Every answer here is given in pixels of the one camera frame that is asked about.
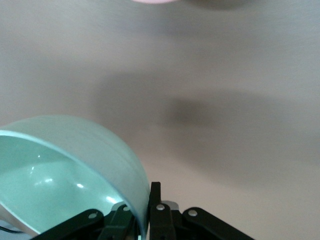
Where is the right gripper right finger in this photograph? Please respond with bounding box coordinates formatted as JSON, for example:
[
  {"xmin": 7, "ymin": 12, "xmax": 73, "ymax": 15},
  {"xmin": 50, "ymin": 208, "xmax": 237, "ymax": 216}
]
[{"xmin": 148, "ymin": 181, "xmax": 256, "ymax": 240}]

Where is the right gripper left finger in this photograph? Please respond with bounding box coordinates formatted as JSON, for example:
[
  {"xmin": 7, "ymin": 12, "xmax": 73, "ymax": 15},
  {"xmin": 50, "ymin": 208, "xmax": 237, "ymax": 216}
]
[{"xmin": 29, "ymin": 203, "xmax": 138, "ymax": 240}]

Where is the light green bowl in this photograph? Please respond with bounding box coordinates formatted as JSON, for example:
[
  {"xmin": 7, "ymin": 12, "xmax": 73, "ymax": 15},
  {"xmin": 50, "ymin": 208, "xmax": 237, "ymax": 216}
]
[{"xmin": 0, "ymin": 114, "xmax": 151, "ymax": 240}]

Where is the pink bowl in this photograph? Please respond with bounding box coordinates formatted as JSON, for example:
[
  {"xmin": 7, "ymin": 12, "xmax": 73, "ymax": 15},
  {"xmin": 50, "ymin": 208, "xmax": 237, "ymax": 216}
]
[{"xmin": 131, "ymin": 0, "xmax": 177, "ymax": 5}]

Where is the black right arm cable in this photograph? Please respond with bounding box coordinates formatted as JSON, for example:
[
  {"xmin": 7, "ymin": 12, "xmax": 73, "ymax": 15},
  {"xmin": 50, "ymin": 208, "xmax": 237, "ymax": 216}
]
[{"xmin": 0, "ymin": 225, "xmax": 22, "ymax": 234}]

